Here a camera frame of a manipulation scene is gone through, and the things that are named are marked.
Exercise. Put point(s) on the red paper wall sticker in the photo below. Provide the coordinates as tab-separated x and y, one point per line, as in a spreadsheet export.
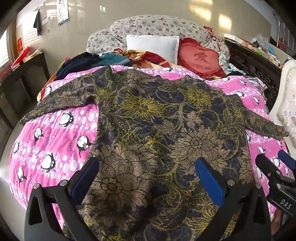
19	44

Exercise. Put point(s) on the white upholstered chair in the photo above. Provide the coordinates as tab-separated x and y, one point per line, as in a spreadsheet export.
286	104

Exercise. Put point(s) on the dark floral patterned shirt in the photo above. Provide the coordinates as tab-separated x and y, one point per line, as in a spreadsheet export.
150	127

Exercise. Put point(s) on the red heart-shaped cushion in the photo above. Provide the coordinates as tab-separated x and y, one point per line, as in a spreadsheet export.
198	58

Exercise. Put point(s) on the light blue ruffled cloth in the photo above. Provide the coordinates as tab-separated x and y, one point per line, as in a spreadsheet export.
225	61

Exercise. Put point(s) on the dark carved wooden headboard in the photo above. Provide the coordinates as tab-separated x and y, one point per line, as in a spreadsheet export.
254	67

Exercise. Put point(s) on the wall calendar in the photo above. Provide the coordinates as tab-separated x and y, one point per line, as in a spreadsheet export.
63	14

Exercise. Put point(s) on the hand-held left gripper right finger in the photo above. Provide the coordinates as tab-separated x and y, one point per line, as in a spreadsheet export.
208	178

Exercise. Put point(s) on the window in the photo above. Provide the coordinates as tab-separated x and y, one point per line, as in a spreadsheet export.
3	51

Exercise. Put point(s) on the teal garment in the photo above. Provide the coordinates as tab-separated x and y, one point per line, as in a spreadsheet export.
115	59

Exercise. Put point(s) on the pink penguin print blanket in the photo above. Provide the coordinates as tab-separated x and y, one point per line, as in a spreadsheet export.
53	129

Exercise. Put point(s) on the navy blue garment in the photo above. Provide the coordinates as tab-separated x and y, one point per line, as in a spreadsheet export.
76	64

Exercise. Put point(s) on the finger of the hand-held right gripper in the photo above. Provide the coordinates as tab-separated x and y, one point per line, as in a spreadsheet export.
269	170
286	160

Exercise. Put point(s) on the beige flat package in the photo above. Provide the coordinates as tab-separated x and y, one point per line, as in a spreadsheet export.
33	53

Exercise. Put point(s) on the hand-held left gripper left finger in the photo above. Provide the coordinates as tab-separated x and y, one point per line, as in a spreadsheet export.
86	176

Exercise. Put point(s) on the white pillow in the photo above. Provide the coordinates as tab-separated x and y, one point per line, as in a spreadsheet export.
152	45

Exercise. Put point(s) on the dark green hanging cloth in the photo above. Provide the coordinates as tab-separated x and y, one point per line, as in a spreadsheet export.
37	23

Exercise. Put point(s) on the pile of assorted clutter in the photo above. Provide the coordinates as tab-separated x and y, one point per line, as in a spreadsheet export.
261	46

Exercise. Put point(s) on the dark wooden side table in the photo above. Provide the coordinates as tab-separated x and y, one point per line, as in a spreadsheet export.
27	76

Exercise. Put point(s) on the small floral rolled quilt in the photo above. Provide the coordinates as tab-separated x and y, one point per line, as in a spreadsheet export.
101	39

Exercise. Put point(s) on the red flat box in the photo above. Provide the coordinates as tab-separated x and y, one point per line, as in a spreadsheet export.
22	55

